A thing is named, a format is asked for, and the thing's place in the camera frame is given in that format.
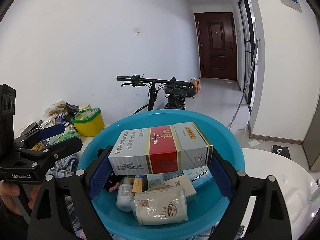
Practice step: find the cream lidded jar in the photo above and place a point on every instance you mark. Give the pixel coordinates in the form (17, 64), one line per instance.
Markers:
(85, 107)

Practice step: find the clear snack bag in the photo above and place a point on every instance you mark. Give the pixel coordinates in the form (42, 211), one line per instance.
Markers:
(53, 110)

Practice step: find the blue plaid shirt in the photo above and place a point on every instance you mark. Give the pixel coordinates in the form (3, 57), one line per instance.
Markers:
(66, 162)

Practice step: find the black bag on floor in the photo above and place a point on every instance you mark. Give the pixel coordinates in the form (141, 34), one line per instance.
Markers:
(281, 152)

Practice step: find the black item with pink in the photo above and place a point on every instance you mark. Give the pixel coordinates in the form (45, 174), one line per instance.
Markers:
(111, 182)

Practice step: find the black framed glass door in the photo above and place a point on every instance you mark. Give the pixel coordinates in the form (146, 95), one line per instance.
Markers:
(247, 40)

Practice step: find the red and grey carton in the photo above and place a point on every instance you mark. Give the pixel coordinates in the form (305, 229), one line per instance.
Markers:
(162, 150)

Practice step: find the green tissue packet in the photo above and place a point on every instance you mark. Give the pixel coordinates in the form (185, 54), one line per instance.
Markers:
(67, 136)

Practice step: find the mop pole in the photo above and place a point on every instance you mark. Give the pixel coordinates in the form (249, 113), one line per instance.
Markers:
(251, 75)

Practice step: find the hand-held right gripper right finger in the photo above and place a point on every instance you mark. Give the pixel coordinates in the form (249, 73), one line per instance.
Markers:
(222, 180)

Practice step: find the white paper on floor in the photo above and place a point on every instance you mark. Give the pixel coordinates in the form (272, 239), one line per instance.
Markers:
(254, 143)

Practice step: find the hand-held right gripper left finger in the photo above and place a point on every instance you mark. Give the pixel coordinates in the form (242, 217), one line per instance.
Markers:
(98, 177)

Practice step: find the beige cardboard box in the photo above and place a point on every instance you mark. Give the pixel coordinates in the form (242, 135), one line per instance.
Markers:
(182, 186)

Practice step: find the yellow bin with green rim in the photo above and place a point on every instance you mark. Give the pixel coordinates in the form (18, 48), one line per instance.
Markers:
(90, 127)

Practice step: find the white light switch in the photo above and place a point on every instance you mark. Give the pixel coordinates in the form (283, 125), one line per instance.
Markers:
(136, 28)

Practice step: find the pale teal packet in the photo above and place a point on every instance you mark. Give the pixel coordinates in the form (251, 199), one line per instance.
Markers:
(155, 180)

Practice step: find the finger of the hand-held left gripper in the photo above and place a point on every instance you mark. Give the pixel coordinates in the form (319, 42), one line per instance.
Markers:
(65, 146)
(52, 130)

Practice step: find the small orange box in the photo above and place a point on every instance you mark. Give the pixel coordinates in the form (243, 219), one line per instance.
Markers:
(138, 183)

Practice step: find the white cotton pads pack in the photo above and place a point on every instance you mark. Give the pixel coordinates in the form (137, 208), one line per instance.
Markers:
(162, 207)

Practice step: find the white plastic bottle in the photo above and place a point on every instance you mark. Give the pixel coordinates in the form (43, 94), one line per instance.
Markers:
(124, 197)

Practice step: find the blue and white can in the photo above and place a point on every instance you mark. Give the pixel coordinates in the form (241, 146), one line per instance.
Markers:
(61, 119)

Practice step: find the orange bags by door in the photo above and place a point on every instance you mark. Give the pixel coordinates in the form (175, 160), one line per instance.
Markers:
(196, 85)

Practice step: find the person's left hand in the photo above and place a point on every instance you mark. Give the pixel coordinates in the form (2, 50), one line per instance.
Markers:
(7, 197)

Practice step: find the black bicycle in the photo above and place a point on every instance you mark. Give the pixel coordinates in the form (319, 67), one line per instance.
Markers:
(151, 100)

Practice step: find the light blue box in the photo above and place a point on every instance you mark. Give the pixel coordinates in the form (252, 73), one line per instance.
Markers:
(200, 177)

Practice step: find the brown door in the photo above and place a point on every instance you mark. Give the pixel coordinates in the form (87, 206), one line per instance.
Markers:
(217, 50)

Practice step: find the blue plastic basin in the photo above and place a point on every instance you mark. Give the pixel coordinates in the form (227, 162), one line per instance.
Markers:
(175, 227)

